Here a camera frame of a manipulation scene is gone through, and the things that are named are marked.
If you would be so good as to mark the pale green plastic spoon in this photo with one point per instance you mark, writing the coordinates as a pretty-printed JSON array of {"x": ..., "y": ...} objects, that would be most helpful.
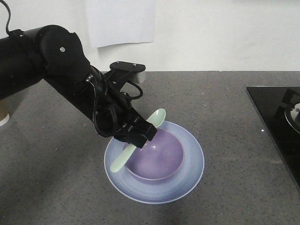
[{"x": 156, "y": 118}]

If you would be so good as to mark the brown paper cup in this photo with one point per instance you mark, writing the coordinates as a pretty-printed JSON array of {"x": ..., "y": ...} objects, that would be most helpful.
[{"x": 4, "y": 114}]

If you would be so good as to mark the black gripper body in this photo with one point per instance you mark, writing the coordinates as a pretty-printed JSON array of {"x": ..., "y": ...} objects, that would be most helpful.
[{"x": 113, "y": 114}]

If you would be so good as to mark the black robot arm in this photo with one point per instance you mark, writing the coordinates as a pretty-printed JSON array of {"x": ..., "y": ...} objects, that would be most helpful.
[{"x": 54, "y": 54}]

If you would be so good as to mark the white paper sheet on wall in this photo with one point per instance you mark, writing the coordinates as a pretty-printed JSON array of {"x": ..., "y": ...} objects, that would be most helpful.
[{"x": 113, "y": 22}]

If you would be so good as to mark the black glass gas hob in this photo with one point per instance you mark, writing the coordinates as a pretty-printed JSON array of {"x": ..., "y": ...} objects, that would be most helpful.
[{"x": 266, "y": 100}]

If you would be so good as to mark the pale blue plate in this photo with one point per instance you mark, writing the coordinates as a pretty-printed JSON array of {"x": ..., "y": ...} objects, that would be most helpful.
[{"x": 168, "y": 190}]

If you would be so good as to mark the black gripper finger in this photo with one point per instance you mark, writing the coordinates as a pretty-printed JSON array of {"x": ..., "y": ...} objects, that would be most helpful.
[
  {"x": 136, "y": 139},
  {"x": 147, "y": 130}
]

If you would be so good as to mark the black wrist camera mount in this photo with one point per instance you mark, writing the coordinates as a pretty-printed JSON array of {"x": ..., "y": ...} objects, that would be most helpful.
[{"x": 122, "y": 72}]

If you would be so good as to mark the gas burner with trivet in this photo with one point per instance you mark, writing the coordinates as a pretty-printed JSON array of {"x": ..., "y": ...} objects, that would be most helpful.
[{"x": 291, "y": 112}]

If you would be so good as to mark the lilac plastic bowl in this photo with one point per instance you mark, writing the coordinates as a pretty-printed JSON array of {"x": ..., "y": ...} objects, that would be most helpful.
[{"x": 158, "y": 160}]

